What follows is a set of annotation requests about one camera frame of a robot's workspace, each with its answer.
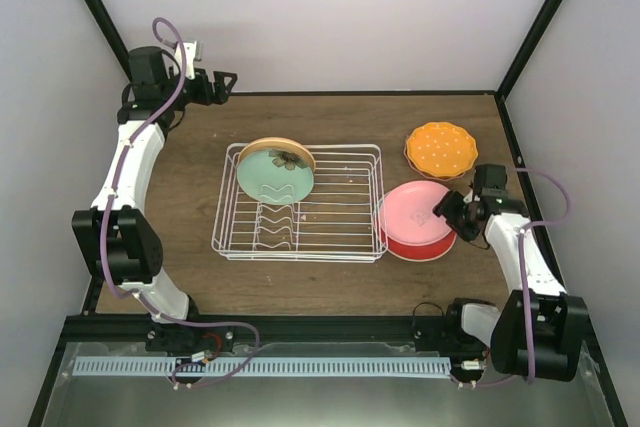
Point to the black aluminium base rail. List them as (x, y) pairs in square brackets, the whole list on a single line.
[(425, 333)]

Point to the mint green flower plate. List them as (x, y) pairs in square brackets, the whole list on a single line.
[(275, 177)]

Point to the black enclosure frame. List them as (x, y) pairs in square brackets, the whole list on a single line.
[(534, 35)]

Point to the white wire dish rack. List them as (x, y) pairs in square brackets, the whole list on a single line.
[(334, 223)]

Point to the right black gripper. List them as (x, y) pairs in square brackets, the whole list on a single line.
[(446, 208)]

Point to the red and teal plate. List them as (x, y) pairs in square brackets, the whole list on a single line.
[(423, 253)]

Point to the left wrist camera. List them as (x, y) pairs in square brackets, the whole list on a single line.
[(193, 50)]

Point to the tan beige plate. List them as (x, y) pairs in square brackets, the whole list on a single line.
[(290, 151)]

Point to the orange polka dot plate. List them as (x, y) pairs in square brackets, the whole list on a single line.
[(442, 148)]

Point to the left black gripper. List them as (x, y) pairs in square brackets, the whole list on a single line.
[(219, 96)]

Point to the light blue slotted cable duct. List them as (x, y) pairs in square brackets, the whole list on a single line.
[(402, 367)]

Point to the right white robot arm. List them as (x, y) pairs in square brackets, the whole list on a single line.
[(539, 332)]

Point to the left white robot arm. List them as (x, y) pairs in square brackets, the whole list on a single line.
[(117, 242)]

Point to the pink polka dot plate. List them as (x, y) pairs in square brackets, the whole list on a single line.
[(429, 177)]

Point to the plain pink plate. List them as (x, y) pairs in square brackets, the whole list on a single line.
[(406, 213)]

